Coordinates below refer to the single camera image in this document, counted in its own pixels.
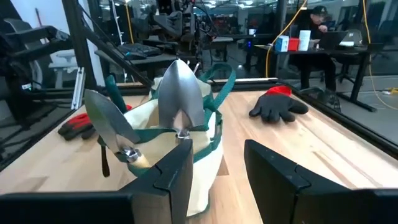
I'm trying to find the dark laptop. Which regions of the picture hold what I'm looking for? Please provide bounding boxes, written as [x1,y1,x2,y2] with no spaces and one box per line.
[318,30,349,50]

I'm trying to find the silver aluminium bracket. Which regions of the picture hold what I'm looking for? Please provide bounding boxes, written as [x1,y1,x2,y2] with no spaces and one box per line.
[70,67,86,110]

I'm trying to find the black computer mouse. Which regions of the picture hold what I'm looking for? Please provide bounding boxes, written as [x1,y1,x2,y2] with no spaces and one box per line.
[124,52,147,61]

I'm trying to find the black office chair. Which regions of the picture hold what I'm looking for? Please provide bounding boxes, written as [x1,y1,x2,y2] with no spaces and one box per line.
[0,17,74,122]

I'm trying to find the wide silver trowel wooden handle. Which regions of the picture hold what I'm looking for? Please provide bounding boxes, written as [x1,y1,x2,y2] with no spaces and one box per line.
[157,58,206,141]

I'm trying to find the red black gardening glove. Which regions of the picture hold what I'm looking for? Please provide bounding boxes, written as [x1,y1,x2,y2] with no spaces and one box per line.
[57,104,133,141]
[248,85,309,123]

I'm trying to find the black office desk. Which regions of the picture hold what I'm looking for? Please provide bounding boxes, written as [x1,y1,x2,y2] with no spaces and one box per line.
[254,43,386,113]

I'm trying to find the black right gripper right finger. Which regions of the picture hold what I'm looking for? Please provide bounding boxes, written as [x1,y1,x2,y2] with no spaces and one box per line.
[244,139,340,224]

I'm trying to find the black aluminium rig frame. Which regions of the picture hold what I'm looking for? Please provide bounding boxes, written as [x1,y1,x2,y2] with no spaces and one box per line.
[0,0,398,170]

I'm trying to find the cream canvas bag green straps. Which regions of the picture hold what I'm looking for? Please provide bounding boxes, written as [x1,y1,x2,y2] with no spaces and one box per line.
[96,63,236,217]

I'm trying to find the yellow cable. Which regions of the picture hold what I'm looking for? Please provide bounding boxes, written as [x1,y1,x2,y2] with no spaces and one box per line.
[265,0,308,78]
[362,0,398,111]
[124,2,135,44]

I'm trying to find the narrow silver trowel wooden handle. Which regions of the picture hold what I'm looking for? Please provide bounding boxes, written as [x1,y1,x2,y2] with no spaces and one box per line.
[83,89,152,169]

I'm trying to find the grey desk with keyboard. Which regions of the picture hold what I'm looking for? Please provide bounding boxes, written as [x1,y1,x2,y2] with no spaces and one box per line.
[95,43,197,82]

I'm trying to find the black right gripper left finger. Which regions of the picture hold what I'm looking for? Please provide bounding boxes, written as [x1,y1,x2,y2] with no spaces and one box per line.
[119,139,195,224]

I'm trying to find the white cylinder container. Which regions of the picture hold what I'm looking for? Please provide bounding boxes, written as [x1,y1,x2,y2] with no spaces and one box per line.
[298,29,312,52]

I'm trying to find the black keyboard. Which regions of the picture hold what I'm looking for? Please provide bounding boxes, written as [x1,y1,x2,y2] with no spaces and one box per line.
[117,42,162,58]

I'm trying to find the person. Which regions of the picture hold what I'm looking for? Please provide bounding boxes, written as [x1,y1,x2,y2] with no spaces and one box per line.
[292,5,338,91]

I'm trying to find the blue white box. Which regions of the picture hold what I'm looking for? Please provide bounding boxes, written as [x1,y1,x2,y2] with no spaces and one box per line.
[275,35,290,53]

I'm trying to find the red box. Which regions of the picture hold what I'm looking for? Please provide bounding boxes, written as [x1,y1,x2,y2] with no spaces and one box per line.
[287,37,300,52]

